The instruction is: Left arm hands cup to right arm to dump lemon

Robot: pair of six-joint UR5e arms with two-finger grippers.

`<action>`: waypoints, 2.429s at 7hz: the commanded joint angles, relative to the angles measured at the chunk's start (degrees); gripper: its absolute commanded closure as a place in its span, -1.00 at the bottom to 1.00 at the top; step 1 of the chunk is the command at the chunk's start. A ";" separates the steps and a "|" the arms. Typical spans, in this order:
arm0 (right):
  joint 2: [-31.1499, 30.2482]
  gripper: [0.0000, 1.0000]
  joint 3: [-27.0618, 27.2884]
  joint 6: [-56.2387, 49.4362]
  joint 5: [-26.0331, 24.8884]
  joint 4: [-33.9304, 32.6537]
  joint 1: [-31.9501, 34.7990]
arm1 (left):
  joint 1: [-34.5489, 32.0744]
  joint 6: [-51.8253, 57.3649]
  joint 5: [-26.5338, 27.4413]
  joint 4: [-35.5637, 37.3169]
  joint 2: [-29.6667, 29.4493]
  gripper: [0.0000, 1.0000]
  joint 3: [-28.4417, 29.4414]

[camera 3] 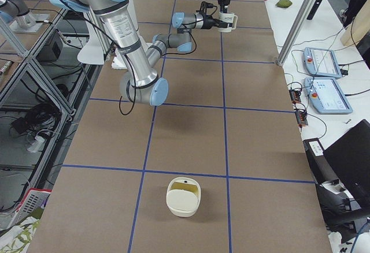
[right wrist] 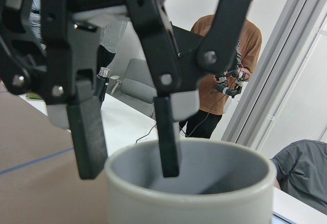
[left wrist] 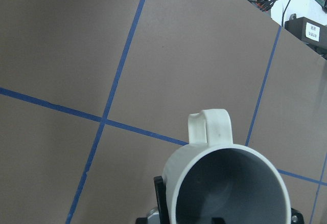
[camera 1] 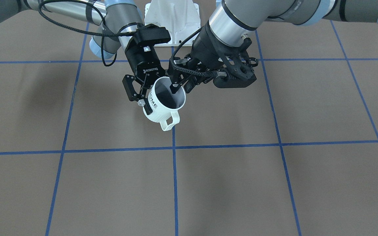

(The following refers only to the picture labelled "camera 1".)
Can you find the brown table mat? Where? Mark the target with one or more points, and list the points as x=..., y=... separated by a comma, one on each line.
x=295, y=153

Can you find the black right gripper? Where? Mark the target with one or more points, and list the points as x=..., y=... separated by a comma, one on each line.
x=140, y=62

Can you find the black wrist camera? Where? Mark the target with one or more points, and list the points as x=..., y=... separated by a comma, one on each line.
x=151, y=36
x=230, y=81

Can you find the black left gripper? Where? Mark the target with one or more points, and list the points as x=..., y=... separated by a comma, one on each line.
x=204, y=47

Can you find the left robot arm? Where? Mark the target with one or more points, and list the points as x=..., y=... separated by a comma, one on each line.
x=233, y=19

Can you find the white ribbed mug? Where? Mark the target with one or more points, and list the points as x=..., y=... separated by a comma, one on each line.
x=164, y=104

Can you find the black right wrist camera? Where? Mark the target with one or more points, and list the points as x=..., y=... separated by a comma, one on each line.
x=151, y=36

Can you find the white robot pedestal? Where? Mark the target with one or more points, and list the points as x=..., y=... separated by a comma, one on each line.
x=180, y=17

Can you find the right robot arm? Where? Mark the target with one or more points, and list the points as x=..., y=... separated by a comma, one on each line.
x=112, y=25

